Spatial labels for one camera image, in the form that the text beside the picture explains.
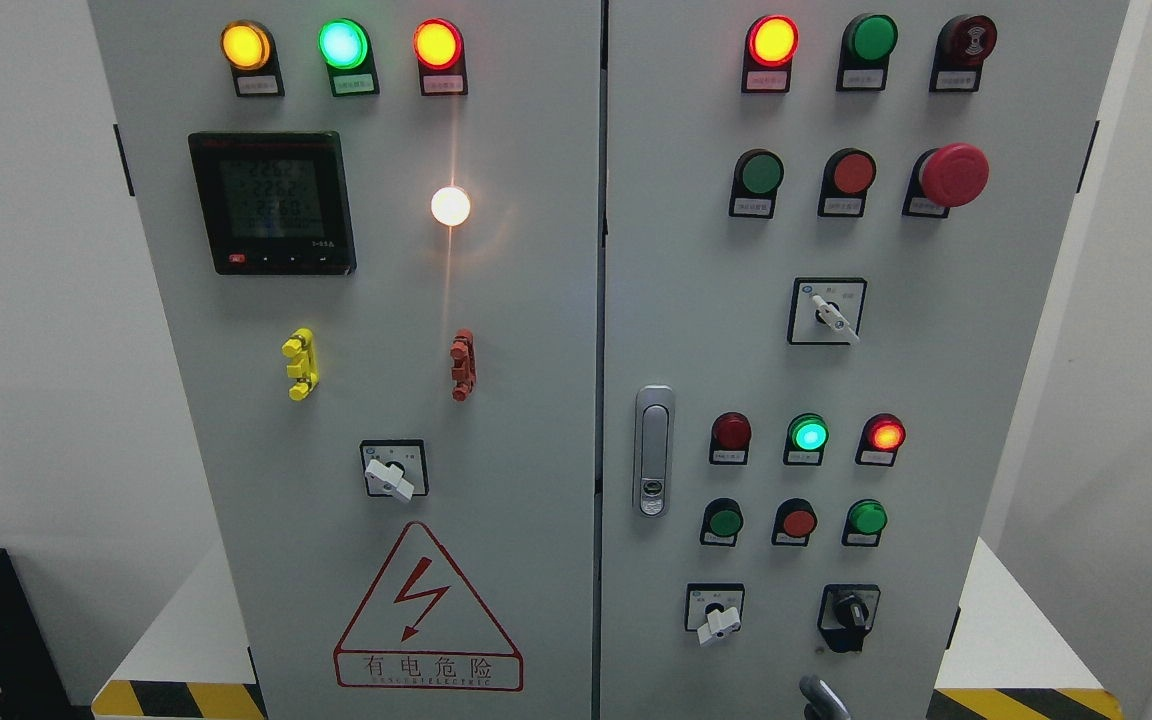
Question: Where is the red indicator light top left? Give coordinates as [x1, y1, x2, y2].
[414, 18, 468, 96]

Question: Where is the grey electrical cabinet right door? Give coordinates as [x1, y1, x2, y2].
[599, 1, 1128, 719]

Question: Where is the grey electrical cabinet left door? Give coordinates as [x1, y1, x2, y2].
[90, 1, 602, 719]

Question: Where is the green lit indicator light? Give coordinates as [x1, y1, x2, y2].
[783, 414, 829, 467]

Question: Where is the red emergency stop mushroom button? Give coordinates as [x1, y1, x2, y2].
[902, 142, 990, 219]

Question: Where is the green push button lower left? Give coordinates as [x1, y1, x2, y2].
[699, 497, 744, 547]

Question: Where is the red indicator light top right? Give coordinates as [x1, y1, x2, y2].
[741, 14, 799, 94]

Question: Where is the green push button top right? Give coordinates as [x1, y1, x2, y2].
[836, 13, 899, 92]

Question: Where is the dark red indicator light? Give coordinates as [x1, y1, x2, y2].
[708, 411, 753, 465]

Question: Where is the grey electrical cabinet door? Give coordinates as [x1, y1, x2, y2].
[90, 1, 602, 719]
[599, 1, 1128, 719]

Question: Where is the white rotary switch left door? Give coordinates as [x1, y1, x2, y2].
[358, 439, 429, 503]

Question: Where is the white rotary switch lower right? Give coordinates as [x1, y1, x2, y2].
[684, 583, 745, 647]

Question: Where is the yellow plastic terminal clip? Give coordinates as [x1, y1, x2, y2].
[282, 327, 320, 402]

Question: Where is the red push button second row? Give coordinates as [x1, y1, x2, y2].
[817, 147, 876, 218]

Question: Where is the green push button second row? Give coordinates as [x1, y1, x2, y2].
[728, 149, 785, 220]

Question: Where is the black digital power meter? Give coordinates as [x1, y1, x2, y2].
[188, 131, 356, 275]

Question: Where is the red push button lower middle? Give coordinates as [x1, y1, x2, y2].
[771, 498, 818, 547]

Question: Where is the red high voltage warning sticker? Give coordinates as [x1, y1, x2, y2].
[333, 521, 524, 692]

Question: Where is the silver door lock handle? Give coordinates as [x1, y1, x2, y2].
[634, 386, 675, 518]

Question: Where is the green indicator light top left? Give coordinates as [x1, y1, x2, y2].
[317, 18, 380, 97]

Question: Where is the red black buzzer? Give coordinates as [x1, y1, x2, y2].
[929, 14, 998, 94]

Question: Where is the white rotary switch upper right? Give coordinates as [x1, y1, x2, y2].
[787, 276, 867, 344]

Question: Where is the red lit indicator light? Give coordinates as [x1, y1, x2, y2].
[855, 414, 908, 468]

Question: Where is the white lit indicator light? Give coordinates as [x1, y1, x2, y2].
[430, 184, 472, 228]

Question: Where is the white rotary switch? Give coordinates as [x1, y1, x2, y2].
[787, 276, 867, 344]
[684, 583, 745, 647]

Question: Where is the green push button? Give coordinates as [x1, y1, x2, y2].
[699, 497, 744, 547]
[836, 13, 899, 92]
[841, 498, 890, 547]

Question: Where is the green push button lower right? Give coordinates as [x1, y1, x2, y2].
[841, 498, 890, 547]

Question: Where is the red plastic terminal clip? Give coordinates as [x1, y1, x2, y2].
[449, 328, 477, 402]

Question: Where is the black rotary selector switch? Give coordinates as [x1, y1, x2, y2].
[817, 584, 881, 653]

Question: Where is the yellow indicator light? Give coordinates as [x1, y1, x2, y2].
[220, 18, 285, 97]

